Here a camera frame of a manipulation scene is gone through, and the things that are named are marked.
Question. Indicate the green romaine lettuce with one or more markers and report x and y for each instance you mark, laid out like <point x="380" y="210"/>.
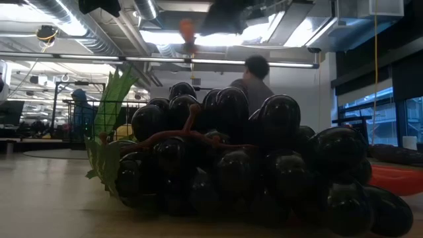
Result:
<point x="114" y="99"/>

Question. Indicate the black grape bunch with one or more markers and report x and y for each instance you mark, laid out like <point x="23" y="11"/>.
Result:
<point x="231" y="165"/>

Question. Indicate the orange carrot with green top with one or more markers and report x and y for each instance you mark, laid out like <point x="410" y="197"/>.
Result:
<point x="396" y="180"/>

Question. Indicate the long linear ceiling light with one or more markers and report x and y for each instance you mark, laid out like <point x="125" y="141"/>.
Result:
<point x="158" y="59"/>

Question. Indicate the person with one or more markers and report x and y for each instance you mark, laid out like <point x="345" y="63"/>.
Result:
<point x="257" y="92"/>
<point x="82" y="114"/>

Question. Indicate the dark monitor screen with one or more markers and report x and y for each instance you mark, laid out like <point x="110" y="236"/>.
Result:
<point x="11" y="112"/>

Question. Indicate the round grey mat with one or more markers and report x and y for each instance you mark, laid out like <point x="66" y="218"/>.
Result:
<point x="56" y="154"/>

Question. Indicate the long purple eggplant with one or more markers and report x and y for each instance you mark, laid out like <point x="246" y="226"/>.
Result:
<point x="396" y="154"/>

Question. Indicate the white cylindrical cup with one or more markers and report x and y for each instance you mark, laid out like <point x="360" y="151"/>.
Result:
<point x="409" y="142"/>

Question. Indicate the silver ventilation duct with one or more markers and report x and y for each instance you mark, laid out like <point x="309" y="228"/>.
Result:
<point x="82" y="33"/>

